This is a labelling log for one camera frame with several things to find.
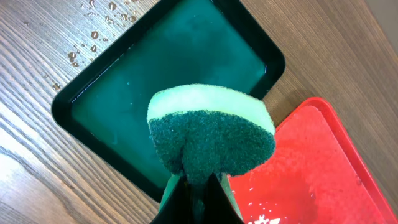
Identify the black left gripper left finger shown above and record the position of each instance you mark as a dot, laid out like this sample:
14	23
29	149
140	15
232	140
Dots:
176	205

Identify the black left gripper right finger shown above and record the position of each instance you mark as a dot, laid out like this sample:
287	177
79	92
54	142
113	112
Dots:
218	208

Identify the green scouring sponge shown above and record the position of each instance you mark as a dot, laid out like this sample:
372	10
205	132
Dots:
199	131

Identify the red plastic tray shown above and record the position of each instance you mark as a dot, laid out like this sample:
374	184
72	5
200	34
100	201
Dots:
316	175

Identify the black water tray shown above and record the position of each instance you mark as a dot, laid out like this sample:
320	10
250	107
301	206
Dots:
175	43

